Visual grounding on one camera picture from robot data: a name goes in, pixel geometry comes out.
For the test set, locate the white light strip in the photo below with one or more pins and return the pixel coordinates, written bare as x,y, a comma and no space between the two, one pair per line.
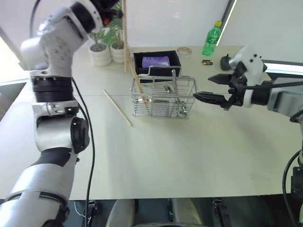
227,21

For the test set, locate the grey rounded robot leg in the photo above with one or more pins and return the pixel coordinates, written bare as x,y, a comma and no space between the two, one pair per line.
187,212
119,214

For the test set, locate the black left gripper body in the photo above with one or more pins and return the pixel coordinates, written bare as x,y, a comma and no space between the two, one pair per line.
107,10

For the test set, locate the dark grey rounded object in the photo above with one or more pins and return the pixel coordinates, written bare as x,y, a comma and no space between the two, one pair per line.
225,62

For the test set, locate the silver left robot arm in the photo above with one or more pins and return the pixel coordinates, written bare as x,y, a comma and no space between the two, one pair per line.
52,59

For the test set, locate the small metal utensil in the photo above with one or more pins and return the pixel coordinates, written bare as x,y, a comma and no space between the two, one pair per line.
168,88

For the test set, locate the green plastic bottle yellow cap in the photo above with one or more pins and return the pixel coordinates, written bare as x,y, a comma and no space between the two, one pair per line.
211,40

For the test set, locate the black table clamp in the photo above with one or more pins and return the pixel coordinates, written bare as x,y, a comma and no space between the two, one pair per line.
91,210
220,212

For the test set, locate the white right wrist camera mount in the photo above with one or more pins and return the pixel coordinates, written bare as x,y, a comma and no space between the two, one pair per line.
251,61

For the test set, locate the black battery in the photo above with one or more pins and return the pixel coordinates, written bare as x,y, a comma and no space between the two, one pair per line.
207,62

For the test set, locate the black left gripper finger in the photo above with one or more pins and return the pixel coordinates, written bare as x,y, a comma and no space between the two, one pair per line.
117,13

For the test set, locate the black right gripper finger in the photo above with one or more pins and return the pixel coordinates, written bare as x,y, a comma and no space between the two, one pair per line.
209,97
220,79

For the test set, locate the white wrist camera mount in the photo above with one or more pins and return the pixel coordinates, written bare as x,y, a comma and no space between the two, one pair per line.
251,61
95,14

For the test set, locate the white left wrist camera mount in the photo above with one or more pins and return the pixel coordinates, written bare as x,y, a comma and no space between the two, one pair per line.
95,14

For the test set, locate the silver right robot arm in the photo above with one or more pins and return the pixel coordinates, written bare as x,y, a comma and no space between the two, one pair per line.
284,99

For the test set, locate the wooden chopstick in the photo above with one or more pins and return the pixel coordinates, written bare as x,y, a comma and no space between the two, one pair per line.
139,87
117,107

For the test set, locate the metal spoon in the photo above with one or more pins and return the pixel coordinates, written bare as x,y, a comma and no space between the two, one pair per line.
174,80

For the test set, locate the purple tissue pack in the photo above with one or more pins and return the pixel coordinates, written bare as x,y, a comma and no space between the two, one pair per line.
155,61

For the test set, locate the potted plant in white pot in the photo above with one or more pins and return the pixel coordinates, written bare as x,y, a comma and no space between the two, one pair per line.
100,55
117,53

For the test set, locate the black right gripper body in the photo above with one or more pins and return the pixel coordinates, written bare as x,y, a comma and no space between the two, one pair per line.
236,91

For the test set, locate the black open box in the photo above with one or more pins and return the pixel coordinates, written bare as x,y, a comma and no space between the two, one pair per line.
175,63

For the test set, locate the black box on robot side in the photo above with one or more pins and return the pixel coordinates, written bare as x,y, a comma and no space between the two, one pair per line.
297,180

